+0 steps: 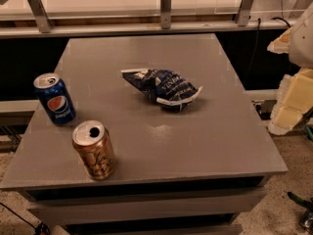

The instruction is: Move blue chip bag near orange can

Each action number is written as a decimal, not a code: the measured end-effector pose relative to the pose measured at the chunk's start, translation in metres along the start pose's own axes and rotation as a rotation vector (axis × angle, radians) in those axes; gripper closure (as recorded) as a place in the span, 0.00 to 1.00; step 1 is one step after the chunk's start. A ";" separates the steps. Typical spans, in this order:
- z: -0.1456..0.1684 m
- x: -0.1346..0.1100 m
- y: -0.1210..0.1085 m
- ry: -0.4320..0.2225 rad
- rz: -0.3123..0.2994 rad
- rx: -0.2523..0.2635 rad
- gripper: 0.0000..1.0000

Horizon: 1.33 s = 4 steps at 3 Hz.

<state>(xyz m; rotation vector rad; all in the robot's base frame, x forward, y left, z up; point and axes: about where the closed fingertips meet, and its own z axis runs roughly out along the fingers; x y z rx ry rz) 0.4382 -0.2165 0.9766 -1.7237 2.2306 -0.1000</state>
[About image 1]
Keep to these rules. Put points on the green tool on floor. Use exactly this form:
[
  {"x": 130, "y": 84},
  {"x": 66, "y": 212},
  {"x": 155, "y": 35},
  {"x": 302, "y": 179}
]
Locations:
[{"x": 306, "y": 220}]

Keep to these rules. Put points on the grey drawer cabinet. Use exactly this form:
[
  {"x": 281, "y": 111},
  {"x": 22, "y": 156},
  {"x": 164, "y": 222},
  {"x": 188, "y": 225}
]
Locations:
[{"x": 175, "y": 172}]

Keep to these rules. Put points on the blue chip bag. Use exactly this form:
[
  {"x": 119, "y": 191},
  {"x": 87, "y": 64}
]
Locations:
[{"x": 166, "y": 88}]

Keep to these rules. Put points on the blue Pepsi can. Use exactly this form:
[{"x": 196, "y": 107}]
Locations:
[{"x": 52, "y": 93}]

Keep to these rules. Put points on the middle metal bracket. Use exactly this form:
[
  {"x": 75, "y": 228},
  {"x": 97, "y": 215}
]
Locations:
[{"x": 165, "y": 14}]

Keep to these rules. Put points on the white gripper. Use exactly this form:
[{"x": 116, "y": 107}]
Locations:
[{"x": 302, "y": 46}]

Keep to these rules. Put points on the metal bracket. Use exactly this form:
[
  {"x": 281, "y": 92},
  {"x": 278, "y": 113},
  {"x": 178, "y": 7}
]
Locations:
[
  {"x": 41, "y": 18},
  {"x": 165, "y": 14},
  {"x": 242, "y": 16}
]

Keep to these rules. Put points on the right metal bracket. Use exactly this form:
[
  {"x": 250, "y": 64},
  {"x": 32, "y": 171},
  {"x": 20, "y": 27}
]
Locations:
[{"x": 242, "y": 16}]

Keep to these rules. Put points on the orange soda can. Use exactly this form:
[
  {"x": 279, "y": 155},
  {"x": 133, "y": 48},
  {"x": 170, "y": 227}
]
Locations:
[{"x": 92, "y": 142}]

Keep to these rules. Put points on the left metal bracket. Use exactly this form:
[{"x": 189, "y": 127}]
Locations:
[{"x": 41, "y": 18}]

